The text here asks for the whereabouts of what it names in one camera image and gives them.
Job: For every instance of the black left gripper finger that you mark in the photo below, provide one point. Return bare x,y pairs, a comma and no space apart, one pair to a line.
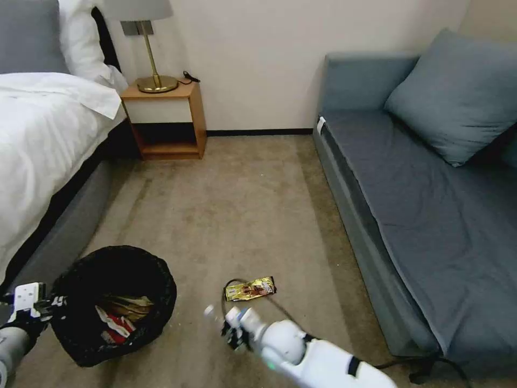
47,314
54,301

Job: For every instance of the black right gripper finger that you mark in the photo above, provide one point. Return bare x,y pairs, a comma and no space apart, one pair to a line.
240,347

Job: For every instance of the black trash bin with bag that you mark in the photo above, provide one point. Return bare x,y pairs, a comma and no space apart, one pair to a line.
121,275

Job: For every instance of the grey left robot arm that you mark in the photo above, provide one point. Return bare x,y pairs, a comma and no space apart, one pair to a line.
12,347

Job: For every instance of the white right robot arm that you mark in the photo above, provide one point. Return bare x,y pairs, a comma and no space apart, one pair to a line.
323,355

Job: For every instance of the gold snack wrapper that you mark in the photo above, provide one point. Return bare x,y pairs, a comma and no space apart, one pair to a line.
250,289

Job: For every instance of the red and white wrapper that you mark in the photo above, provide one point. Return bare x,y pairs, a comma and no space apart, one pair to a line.
115,325

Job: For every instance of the crumpled gold wrapper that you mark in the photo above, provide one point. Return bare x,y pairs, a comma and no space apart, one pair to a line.
133,307

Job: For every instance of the white bed duvet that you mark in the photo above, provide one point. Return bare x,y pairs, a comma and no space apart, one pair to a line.
44,133

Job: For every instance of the black baseboard strip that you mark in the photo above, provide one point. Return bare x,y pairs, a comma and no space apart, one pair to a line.
258,132

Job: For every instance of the blue-grey sofa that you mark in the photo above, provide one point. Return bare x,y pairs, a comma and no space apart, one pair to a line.
420,226

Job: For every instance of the wooden nightstand white drawer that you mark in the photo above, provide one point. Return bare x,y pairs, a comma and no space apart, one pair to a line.
161,109

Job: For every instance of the white sofa tag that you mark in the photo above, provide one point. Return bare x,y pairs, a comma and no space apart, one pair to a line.
321,125

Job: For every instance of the white pillow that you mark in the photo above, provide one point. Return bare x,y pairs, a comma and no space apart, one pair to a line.
82,44

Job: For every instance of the black headboard panel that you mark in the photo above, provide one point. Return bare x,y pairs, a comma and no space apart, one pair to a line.
108,40

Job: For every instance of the brass table lamp white shade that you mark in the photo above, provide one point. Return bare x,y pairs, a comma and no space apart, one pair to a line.
151,52

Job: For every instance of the large blue-grey cushion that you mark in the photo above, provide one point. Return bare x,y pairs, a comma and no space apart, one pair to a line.
452,97

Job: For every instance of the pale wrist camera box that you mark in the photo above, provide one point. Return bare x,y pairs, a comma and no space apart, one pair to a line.
26,297

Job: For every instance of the grey upholstered bed frame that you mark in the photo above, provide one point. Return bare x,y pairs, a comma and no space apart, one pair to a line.
76,210

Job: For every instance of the grey wall switch plate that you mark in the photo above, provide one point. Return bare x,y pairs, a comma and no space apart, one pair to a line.
130,28

